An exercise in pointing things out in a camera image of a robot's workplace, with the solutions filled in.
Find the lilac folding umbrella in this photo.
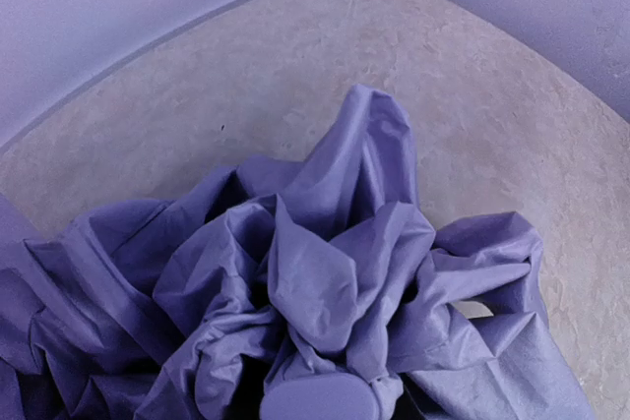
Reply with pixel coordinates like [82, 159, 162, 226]
[1, 86, 594, 419]

